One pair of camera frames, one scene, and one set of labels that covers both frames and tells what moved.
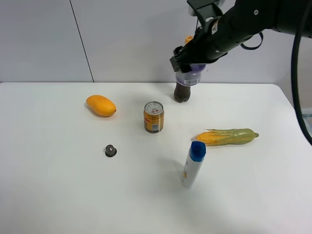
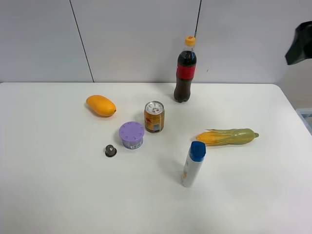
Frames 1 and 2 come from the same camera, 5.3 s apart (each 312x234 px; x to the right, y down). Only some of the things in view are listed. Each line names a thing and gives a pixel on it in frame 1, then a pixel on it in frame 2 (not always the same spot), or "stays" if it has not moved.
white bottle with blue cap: [193, 163] stays
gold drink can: [153, 117] stays
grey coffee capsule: [110, 151] stays
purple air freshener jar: [192, 77] -> [131, 133]
